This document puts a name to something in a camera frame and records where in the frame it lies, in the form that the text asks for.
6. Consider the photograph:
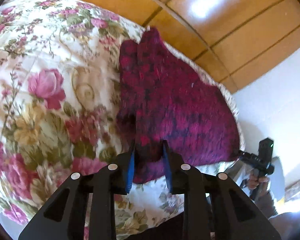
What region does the wooden wardrobe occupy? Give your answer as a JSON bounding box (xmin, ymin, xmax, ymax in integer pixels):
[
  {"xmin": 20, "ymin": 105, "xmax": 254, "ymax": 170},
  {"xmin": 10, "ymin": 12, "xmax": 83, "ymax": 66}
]
[{"xmin": 12, "ymin": 0, "xmax": 300, "ymax": 93}]

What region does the person's right forearm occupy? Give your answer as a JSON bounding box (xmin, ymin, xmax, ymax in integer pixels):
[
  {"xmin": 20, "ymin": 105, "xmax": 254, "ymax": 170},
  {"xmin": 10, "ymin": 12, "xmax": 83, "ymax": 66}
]
[{"xmin": 251, "ymin": 184, "xmax": 287, "ymax": 220}]

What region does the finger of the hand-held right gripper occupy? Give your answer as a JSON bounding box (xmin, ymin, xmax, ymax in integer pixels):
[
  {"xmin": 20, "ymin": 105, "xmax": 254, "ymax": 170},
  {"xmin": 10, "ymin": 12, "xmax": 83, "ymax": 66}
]
[{"xmin": 236, "ymin": 149, "xmax": 252, "ymax": 164}]

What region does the maroon knitted sweater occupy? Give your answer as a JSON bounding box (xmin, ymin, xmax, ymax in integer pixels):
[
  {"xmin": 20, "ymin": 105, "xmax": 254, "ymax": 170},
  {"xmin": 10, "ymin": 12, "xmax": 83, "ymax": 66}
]
[{"xmin": 115, "ymin": 26, "xmax": 242, "ymax": 184}]

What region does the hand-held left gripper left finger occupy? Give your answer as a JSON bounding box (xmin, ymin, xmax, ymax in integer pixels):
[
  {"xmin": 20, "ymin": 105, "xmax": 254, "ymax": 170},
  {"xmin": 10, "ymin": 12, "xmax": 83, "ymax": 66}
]
[{"xmin": 19, "ymin": 142, "xmax": 136, "ymax": 240}]

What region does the floral bedspread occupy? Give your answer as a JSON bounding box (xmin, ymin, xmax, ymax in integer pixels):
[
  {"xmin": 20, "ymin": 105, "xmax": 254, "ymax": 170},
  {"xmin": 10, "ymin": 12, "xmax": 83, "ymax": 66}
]
[{"xmin": 0, "ymin": 0, "xmax": 246, "ymax": 240}]

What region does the person's right hand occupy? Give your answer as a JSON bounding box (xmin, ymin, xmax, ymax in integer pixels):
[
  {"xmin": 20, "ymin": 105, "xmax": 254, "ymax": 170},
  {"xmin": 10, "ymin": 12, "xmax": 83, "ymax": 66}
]
[{"xmin": 247, "ymin": 170, "xmax": 269, "ymax": 191}]

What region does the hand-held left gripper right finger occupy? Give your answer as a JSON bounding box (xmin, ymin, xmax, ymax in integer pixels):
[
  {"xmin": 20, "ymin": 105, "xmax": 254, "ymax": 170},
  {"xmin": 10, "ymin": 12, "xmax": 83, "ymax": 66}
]
[{"xmin": 162, "ymin": 140, "xmax": 282, "ymax": 240}]

